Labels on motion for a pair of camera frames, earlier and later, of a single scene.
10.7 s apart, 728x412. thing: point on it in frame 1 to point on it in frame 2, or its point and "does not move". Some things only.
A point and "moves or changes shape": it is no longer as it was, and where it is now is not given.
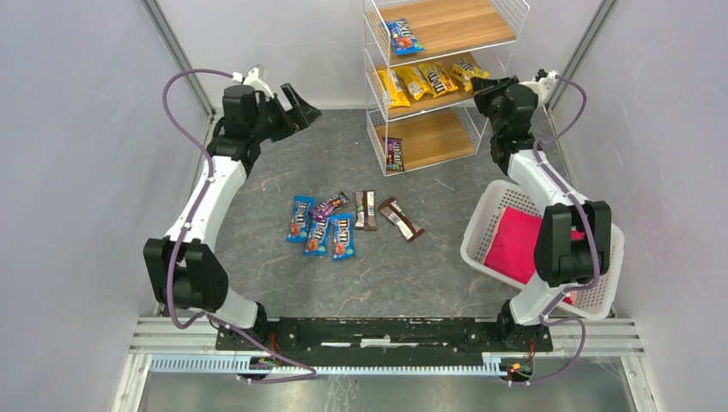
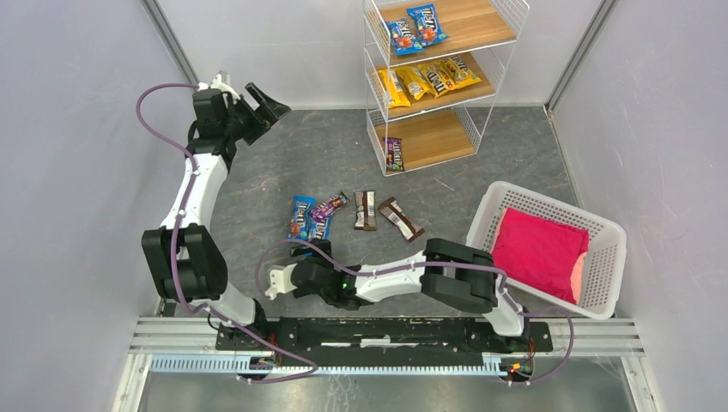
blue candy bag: [342, 236] to [428, 29]
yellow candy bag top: [396, 94] does not move
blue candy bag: [403, 41] does not move
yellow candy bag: [415, 80] does not move
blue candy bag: [299, 227] does not move
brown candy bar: [365, 210] does not move
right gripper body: [485, 87] to [310, 250]
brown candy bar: [391, 209] does not move
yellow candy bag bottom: [437, 78] does not move
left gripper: [286, 113] to [250, 116]
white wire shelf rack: [420, 57] does not move
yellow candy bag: [464, 71] moves or changes shape
